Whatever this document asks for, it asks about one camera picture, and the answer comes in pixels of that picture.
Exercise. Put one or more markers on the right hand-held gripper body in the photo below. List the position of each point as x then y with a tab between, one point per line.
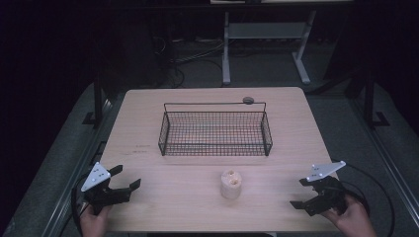
324	194

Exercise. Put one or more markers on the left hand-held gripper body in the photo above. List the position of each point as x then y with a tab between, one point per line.
99	189

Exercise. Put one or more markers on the person's left hand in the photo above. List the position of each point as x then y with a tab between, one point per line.
94	222

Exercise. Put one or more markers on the person's right hand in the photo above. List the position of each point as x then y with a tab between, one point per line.
352	219

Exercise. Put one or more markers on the black metal stand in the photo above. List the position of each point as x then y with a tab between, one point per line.
370	102
98	102

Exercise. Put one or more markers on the beige lotus root piece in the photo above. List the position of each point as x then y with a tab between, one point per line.
231	184

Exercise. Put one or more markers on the grey round knob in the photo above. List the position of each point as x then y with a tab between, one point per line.
248	100

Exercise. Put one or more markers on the aluminium rail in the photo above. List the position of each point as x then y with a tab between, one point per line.
388	164
75	174

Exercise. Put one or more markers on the white metal table frame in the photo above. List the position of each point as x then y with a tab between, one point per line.
263	31

